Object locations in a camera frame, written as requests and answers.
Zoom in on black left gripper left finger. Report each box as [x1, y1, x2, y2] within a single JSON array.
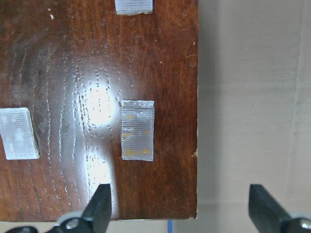
[[52, 184, 112, 233]]

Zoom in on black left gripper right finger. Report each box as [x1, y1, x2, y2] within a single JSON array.
[[248, 184, 311, 233]]

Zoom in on brown wooden drawer cabinet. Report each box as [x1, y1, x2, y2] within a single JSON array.
[[0, 0, 198, 222]]

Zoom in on clear tape patch left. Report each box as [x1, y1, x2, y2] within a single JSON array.
[[0, 107, 39, 160]]

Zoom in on clear tape patch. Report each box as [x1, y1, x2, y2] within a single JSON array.
[[115, 0, 153, 15], [120, 99, 155, 162], [0, 107, 39, 160]]

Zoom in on clear tape patch centre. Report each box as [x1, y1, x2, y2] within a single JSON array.
[[120, 99, 155, 162]]

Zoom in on clear tape patch top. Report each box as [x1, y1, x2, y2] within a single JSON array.
[[115, 0, 153, 15]]

